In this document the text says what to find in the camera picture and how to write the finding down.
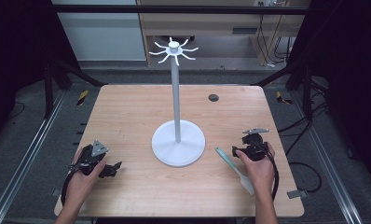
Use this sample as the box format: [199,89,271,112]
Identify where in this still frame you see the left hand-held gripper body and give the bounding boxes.
[71,139,110,177]

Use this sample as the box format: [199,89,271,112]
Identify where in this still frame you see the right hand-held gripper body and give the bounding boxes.
[231,127,270,162]

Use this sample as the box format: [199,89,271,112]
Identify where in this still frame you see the person's left hand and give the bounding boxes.
[65,147,107,203]

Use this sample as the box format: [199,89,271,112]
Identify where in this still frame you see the person's right hand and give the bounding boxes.
[235,142,276,198]

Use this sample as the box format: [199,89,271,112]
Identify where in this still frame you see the yellow black floor tape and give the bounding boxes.
[275,91,294,105]

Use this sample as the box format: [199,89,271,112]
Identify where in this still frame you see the white hook rack stand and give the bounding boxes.
[148,36,207,168]

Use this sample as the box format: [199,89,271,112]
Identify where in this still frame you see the white cabinet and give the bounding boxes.
[51,0,147,63]

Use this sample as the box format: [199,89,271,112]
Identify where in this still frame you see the light wooden desk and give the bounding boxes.
[136,0,312,68]

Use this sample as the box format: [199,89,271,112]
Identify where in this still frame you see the teal handled white spatula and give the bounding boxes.
[214,147,255,197]

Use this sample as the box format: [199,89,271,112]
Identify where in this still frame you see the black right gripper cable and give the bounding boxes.
[250,138,281,202]

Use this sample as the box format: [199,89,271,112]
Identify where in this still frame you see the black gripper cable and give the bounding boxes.
[60,163,83,207]
[250,138,281,202]

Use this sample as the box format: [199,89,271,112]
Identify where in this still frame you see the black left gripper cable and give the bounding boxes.
[60,163,83,207]

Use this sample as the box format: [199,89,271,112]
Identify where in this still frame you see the black floor cable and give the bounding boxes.
[278,102,329,194]

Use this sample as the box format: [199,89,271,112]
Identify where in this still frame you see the yellow-handled tool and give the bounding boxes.
[76,90,89,106]

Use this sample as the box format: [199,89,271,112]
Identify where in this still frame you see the grey metal table bracket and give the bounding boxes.
[286,189,309,200]

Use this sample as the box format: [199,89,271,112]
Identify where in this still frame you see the metal floor rail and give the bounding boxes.
[0,90,67,224]
[289,90,364,224]

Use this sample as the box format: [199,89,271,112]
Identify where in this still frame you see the black frame strut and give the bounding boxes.
[43,59,108,119]
[250,60,315,120]

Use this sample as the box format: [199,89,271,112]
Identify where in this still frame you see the hanging black cables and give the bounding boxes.
[255,1,295,68]

